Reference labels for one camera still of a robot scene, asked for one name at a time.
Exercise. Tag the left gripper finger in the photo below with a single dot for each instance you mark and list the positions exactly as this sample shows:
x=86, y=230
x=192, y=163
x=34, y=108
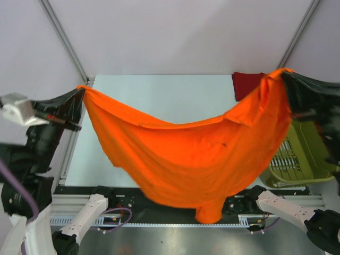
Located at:
x=61, y=100
x=71, y=113

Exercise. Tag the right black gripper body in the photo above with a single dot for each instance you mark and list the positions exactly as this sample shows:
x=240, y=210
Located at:
x=320, y=99

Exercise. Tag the folded red t shirt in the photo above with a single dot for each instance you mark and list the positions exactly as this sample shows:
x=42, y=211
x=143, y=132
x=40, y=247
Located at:
x=245, y=83

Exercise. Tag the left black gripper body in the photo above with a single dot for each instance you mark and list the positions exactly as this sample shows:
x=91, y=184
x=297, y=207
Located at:
x=48, y=110

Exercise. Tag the olive green plastic basket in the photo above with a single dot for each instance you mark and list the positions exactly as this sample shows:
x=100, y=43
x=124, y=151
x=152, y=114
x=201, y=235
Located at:
x=300, y=160

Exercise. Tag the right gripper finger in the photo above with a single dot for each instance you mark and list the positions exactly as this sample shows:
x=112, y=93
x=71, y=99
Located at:
x=312, y=84
x=301, y=97

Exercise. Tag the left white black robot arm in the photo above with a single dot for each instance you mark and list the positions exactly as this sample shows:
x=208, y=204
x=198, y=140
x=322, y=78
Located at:
x=26, y=193

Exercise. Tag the orange t shirt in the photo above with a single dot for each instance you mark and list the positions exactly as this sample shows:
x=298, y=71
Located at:
x=194, y=165

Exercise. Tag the aluminium corner post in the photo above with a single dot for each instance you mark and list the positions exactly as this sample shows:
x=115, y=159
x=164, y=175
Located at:
x=64, y=39
x=308, y=16

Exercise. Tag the white slotted cable duct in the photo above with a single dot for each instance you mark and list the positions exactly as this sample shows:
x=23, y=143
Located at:
x=99, y=222

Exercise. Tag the right aluminium corner post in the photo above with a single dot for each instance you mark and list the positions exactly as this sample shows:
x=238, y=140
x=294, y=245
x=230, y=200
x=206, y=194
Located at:
x=308, y=16

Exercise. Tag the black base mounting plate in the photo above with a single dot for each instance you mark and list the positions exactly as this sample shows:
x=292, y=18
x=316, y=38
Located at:
x=145, y=211

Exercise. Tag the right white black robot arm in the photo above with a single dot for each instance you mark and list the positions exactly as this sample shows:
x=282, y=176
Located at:
x=320, y=226

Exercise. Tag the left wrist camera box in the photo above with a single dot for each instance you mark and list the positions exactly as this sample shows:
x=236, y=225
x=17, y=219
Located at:
x=18, y=108

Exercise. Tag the left aluminium corner post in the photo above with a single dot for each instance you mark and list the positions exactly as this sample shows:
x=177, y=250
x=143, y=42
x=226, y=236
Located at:
x=64, y=39

